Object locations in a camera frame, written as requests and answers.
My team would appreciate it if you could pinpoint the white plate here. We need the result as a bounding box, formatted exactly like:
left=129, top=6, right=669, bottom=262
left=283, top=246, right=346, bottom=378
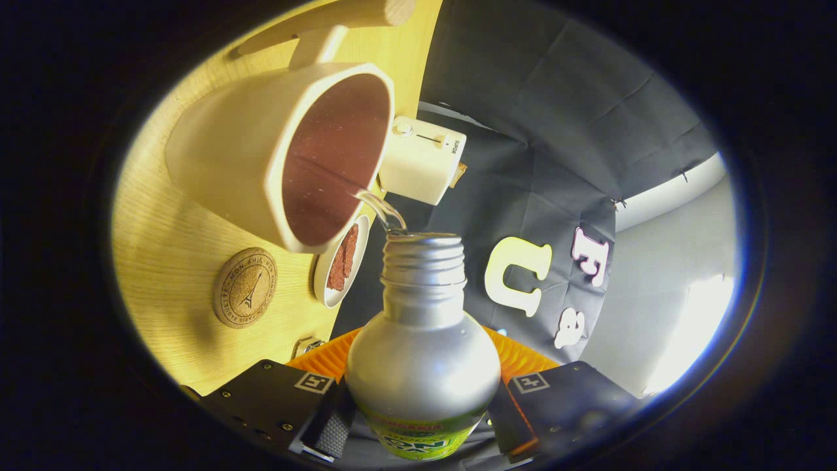
left=313, top=215, right=371, bottom=309

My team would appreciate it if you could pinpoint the red meat slice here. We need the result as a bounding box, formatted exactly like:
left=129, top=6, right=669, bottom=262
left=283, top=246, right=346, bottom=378
left=326, top=245, right=347, bottom=292
left=340, top=224, right=360, bottom=279

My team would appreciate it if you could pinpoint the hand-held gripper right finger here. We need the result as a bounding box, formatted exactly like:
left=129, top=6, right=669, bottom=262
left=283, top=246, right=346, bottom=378
left=484, top=327, right=645, bottom=464

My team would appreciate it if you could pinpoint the wooden table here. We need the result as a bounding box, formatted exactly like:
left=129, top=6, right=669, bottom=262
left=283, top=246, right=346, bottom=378
left=111, top=0, right=445, bottom=396

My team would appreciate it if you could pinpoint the silver bottle with green label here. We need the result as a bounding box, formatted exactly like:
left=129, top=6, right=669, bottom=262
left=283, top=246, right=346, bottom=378
left=345, top=232, right=502, bottom=462

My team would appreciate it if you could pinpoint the clear juice stream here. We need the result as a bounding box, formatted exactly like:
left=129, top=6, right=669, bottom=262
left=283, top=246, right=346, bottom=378
left=353, top=188, right=409, bottom=236

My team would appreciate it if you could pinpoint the round cork coaster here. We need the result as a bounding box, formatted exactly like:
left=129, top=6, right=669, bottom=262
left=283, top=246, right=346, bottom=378
left=213, top=247, right=278, bottom=329

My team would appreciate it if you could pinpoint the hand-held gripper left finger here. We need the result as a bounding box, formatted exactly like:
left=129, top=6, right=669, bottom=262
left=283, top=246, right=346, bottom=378
left=196, top=327, right=359, bottom=464

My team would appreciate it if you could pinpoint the cream toaster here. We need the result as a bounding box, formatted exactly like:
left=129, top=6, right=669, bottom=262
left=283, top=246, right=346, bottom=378
left=378, top=116, right=468, bottom=206

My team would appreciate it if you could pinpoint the cream cup with wooden handle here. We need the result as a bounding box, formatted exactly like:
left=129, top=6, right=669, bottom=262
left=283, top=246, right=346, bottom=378
left=163, top=0, right=417, bottom=254

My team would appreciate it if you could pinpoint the black backdrop cloth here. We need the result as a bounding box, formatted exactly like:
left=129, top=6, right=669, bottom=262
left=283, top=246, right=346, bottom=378
left=330, top=0, right=720, bottom=367

